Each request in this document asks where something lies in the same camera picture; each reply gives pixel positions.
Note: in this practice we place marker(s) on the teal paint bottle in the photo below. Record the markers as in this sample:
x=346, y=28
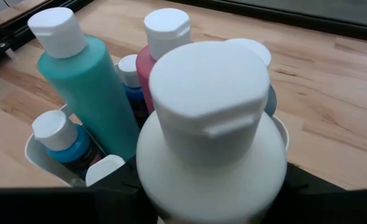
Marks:
x=90, y=93

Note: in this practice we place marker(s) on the white paint tube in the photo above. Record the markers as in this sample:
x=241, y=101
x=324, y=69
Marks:
x=208, y=124

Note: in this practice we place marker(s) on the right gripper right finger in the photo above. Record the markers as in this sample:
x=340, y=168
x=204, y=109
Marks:
x=308, y=199

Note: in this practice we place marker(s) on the small blue paint bottle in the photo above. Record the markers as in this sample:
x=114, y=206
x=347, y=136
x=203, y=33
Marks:
x=65, y=140
x=132, y=81

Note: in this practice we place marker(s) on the white plastic bin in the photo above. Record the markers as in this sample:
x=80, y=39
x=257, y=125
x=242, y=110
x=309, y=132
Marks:
x=39, y=155

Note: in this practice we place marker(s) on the dark grey paint bottle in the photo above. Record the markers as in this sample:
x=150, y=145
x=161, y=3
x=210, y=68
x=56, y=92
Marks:
x=258, y=49

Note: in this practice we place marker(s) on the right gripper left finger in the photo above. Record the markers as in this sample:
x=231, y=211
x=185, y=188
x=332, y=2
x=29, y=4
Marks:
x=121, y=193

